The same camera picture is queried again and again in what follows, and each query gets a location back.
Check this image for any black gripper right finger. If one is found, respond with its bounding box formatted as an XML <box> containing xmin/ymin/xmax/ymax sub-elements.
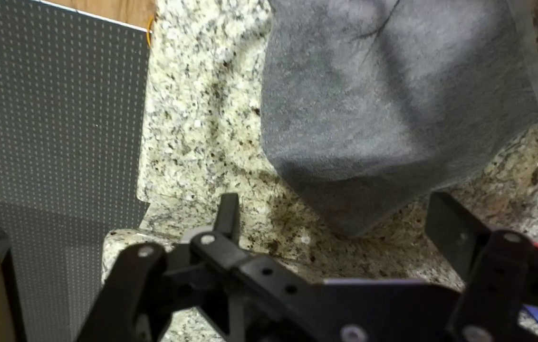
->
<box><xmin>424</xmin><ymin>189</ymin><xmax>538</xmax><ymax>342</ymax></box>

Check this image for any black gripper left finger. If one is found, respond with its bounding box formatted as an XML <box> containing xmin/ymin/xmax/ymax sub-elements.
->
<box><xmin>76</xmin><ymin>191</ymin><xmax>322</xmax><ymax>342</ymax></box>

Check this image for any grey towel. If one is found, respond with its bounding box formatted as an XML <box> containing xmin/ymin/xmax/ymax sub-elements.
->
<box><xmin>259</xmin><ymin>0</ymin><xmax>538</xmax><ymax>239</ymax></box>

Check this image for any grey perforated panel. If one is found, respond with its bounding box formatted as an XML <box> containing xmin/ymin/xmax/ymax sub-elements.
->
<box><xmin>0</xmin><ymin>0</ymin><xmax>152</xmax><ymax>342</ymax></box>

